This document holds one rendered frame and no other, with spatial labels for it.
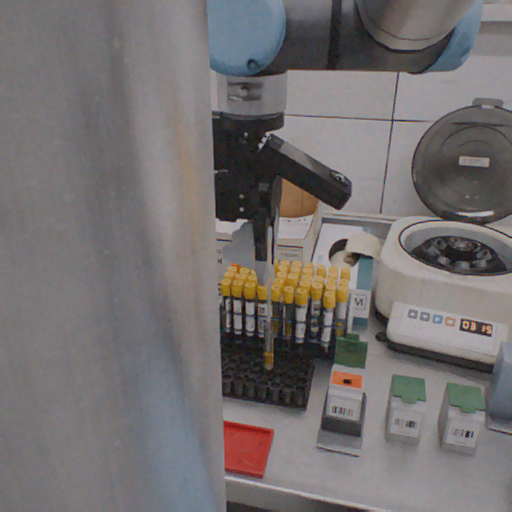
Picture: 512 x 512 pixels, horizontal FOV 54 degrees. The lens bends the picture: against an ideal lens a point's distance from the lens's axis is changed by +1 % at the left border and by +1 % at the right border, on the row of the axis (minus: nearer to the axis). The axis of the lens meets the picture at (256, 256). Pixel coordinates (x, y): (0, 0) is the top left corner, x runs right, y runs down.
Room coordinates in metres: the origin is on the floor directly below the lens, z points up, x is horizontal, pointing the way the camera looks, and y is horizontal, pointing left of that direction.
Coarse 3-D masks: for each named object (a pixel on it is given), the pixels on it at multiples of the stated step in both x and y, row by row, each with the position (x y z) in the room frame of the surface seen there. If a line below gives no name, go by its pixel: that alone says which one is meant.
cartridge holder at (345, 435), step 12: (324, 408) 0.46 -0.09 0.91; (324, 420) 0.45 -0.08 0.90; (336, 420) 0.45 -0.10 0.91; (348, 420) 0.44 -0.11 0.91; (360, 420) 0.44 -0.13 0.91; (324, 432) 0.45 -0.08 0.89; (336, 432) 0.45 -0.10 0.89; (348, 432) 0.44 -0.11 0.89; (360, 432) 0.44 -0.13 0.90; (324, 444) 0.43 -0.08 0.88; (336, 444) 0.43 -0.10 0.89; (348, 444) 0.43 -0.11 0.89; (360, 444) 0.43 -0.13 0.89
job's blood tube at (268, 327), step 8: (264, 320) 0.55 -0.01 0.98; (272, 320) 0.55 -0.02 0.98; (264, 328) 0.55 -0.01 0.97; (272, 328) 0.55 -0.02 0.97; (264, 336) 0.55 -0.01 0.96; (272, 336) 0.55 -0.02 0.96; (264, 344) 0.55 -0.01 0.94; (272, 344) 0.55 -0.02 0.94; (264, 352) 0.55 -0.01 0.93; (272, 352) 0.55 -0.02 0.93; (264, 360) 0.55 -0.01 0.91; (272, 360) 0.55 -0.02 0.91; (264, 368) 0.55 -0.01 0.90
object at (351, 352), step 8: (352, 336) 0.50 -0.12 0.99; (336, 344) 0.50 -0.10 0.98; (344, 344) 0.50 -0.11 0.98; (352, 344) 0.50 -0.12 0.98; (360, 344) 0.50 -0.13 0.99; (368, 344) 0.49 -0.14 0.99; (336, 352) 0.50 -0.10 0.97; (344, 352) 0.50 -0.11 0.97; (352, 352) 0.50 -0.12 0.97; (360, 352) 0.49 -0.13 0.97; (336, 360) 0.50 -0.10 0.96; (344, 360) 0.50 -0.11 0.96; (352, 360) 0.49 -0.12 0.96; (360, 360) 0.49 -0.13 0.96; (360, 368) 0.49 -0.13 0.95
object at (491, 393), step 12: (504, 348) 0.50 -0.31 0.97; (504, 360) 0.48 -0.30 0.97; (492, 372) 0.52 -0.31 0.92; (504, 372) 0.48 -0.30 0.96; (492, 384) 0.50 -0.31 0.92; (504, 384) 0.48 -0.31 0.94; (492, 396) 0.48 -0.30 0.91; (504, 396) 0.48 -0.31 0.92; (492, 408) 0.48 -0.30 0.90; (504, 408) 0.47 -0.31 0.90; (492, 420) 0.47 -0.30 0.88; (504, 420) 0.47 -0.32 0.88
